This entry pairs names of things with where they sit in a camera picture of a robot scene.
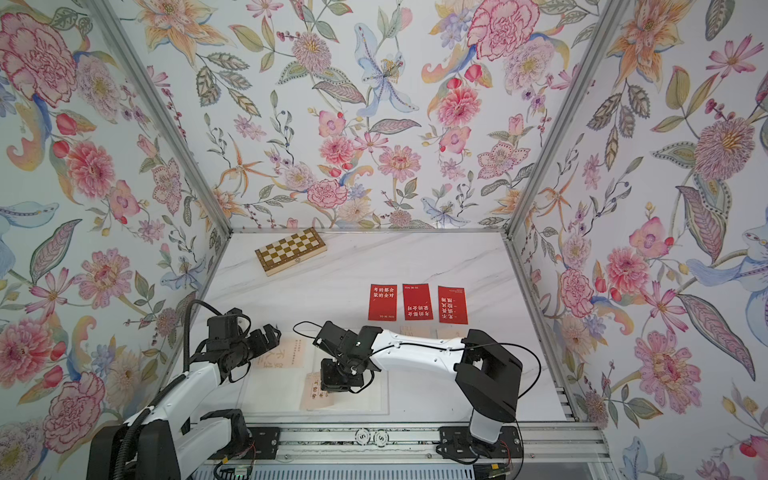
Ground beige card red characters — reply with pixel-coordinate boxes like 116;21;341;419
300;372;334;411

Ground beige card gold characters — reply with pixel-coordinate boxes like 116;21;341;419
255;338;306;369

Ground white photo album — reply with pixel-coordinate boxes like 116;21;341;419
238;338;389;417

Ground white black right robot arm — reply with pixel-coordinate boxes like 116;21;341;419
313;321;523;446

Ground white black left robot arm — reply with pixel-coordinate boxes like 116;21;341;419
86;308;281;479

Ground wooden folding chess board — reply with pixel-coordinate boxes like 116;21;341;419
255;228;327;276

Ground thin black right cable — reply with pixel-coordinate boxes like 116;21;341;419
292;320;543;480

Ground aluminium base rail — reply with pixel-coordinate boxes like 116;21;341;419
95;421;619;480

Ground aluminium corner post left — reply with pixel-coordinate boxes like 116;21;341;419
85;0;233;240

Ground aluminium corner post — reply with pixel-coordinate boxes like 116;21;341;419
504;0;630;240
85;0;233;240

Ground aluminium corner post right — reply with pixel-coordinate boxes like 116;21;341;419
504;0;630;240

